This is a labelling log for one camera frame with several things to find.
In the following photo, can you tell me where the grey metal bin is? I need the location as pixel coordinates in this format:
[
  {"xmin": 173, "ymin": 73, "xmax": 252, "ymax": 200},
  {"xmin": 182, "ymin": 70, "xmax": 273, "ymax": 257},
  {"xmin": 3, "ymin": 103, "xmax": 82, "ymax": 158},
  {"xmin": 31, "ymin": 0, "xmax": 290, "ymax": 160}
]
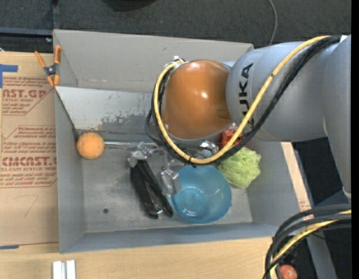
[{"xmin": 52, "ymin": 29, "xmax": 314, "ymax": 254}]

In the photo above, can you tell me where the blue plastic bowl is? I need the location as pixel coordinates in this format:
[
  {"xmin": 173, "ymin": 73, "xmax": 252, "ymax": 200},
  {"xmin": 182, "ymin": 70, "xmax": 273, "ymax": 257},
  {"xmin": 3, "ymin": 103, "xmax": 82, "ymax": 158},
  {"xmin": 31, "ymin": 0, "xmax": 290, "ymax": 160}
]
[{"xmin": 168, "ymin": 164, "xmax": 233, "ymax": 224}]

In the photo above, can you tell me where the green mesh sponge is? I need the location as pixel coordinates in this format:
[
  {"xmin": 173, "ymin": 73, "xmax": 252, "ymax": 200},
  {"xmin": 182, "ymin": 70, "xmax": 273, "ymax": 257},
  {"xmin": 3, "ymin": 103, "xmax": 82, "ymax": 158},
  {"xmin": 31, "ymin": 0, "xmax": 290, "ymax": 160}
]
[{"xmin": 216, "ymin": 146, "xmax": 262, "ymax": 189}]

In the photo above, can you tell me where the brown cardboard board red print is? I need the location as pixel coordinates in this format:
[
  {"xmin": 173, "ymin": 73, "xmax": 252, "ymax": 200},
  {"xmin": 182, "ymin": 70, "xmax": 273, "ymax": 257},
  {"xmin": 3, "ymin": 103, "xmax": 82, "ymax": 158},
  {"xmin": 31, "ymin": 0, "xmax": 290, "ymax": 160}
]
[{"xmin": 0, "ymin": 50, "xmax": 61, "ymax": 250}]

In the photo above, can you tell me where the black stapler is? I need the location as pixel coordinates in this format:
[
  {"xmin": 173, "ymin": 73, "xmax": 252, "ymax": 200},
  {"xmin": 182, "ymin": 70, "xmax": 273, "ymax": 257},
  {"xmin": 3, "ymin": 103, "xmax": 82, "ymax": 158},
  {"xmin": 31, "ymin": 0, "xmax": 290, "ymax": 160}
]
[{"xmin": 129, "ymin": 158, "xmax": 175, "ymax": 219}]

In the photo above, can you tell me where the orange ball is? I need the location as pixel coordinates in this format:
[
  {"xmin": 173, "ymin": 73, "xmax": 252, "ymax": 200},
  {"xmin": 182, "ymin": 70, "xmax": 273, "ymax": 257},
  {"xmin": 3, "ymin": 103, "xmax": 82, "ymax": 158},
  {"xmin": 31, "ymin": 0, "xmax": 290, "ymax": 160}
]
[{"xmin": 76, "ymin": 131, "xmax": 105, "ymax": 160}]

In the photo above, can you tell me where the red plastic toy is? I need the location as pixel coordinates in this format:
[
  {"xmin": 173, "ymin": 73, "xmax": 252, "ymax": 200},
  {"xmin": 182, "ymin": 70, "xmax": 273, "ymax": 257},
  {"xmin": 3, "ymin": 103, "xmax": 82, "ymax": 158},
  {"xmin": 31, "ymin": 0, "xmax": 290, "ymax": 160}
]
[{"xmin": 219, "ymin": 123, "xmax": 244, "ymax": 150}]

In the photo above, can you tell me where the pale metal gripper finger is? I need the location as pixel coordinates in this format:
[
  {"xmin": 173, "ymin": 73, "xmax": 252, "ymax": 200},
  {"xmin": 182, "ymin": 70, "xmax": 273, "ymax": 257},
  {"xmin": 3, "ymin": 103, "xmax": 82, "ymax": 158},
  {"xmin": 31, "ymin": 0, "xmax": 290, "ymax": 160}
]
[
  {"xmin": 160, "ymin": 167, "xmax": 183, "ymax": 198},
  {"xmin": 127, "ymin": 142, "xmax": 157, "ymax": 169}
]

